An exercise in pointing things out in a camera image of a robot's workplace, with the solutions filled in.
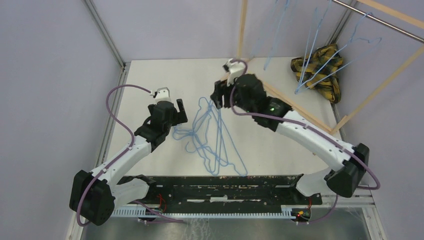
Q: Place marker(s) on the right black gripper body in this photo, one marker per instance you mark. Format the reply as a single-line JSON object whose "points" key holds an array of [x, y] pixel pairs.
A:
{"points": [[222, 88]]}

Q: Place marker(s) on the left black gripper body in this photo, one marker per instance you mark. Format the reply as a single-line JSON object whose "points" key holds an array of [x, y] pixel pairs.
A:
{"points": [[170, 123]]}

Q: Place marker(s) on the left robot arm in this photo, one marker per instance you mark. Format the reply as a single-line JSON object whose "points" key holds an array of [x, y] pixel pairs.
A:
{"points": [[97, 193]]}

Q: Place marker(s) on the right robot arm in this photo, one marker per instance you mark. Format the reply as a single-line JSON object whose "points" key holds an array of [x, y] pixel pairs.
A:
{"points": [[347, 164]]}

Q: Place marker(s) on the pile of blue hangers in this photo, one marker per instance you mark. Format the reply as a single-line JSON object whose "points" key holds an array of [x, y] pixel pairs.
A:
{"points": [[209, 138]]}

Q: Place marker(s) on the yellow plaid shirt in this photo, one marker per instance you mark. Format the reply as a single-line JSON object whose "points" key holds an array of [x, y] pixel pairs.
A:
{"points": [[318, 71]]}

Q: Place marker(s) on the metal rack rod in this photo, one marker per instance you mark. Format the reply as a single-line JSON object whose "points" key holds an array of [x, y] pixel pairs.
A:
{"points": [[380, 21]]}

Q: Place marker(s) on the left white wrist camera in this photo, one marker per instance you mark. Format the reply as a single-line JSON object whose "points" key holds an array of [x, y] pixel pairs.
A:
{"points": [[162, 94]]}

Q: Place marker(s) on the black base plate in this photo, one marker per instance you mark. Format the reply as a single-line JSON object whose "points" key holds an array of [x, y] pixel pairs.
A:
{"points": [[224, 193]]}

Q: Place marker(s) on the white cable duct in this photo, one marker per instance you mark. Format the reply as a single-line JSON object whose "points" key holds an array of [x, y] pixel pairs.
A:
{"points": [[140, 212]]}

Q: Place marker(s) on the wooden clothes rack frame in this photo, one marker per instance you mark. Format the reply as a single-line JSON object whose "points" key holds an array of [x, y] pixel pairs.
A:
{"points": [[331, 130]]}

